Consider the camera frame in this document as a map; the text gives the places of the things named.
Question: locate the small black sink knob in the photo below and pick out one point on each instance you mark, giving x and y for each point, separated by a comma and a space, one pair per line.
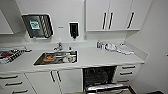
70, 49

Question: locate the white upper cabinet small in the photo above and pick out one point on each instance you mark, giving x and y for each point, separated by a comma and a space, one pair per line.
8, 23

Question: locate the stainless steel dishwasher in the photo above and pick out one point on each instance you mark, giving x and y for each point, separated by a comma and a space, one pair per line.
100, 78

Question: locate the chrome sink faucet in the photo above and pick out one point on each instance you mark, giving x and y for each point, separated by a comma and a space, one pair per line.
58, 46

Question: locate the small white bottle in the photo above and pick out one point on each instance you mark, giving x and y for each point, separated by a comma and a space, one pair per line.
102, 46

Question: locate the blue dish soap bottle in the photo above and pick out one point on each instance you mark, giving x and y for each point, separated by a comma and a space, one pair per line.
98, 44

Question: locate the white wall outlet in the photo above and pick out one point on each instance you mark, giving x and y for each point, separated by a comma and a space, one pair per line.
85, 37

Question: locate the steel paper towel dispenser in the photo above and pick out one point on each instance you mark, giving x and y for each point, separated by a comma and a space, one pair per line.
36, 26

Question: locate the stainless steel sink basin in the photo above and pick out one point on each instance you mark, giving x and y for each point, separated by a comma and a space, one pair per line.
38, 61

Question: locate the black wall soap dispenser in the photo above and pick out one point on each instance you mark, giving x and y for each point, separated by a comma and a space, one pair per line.
74, 30

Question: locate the white cup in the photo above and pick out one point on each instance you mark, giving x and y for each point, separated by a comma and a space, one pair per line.
69, 58

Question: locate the small grey wall label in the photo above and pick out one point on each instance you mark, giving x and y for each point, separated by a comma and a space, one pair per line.
60, 27

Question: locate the white narrow drawer cabinet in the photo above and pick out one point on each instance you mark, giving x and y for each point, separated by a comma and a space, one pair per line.
128, 72

